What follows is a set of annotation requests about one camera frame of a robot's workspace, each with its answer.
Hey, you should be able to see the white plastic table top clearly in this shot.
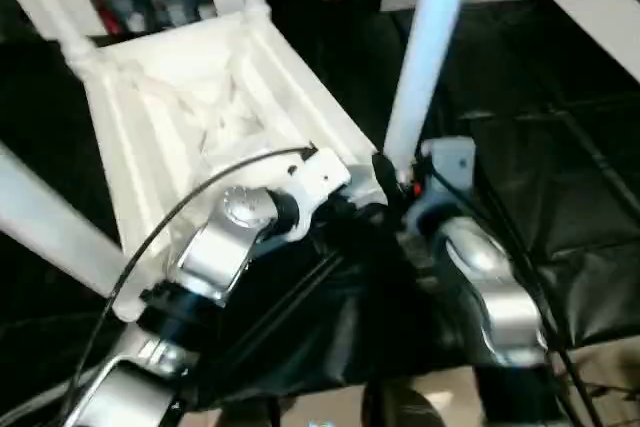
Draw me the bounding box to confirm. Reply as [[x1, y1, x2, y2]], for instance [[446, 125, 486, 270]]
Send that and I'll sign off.
[[63, 10, 390, 324]]

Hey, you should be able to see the black work mat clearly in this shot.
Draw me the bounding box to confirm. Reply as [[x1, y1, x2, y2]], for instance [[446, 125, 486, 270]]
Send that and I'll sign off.
[[0, 0, 640, 398]]

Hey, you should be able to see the right robot leg dark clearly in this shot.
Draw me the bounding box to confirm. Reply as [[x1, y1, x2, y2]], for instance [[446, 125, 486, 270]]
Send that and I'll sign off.
[[361, 370, 442, 427]]

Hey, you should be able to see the robot leg dark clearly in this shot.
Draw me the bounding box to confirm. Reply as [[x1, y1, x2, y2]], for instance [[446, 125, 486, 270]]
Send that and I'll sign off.
[[218, 395, 282, 427], [361, 370, 442, 427]]

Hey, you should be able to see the left robot leg dark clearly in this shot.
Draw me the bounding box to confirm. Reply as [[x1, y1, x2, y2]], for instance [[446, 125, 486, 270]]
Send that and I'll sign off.
[[218, 395, 282, 427]]

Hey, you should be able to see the white flat board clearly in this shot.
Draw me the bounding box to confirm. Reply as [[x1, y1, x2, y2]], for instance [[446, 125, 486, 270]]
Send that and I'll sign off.
[[548, 0, 640, 89]]

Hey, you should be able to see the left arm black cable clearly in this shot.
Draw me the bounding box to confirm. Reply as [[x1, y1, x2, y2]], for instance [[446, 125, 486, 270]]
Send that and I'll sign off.
[[63, 144, 320, 427]]

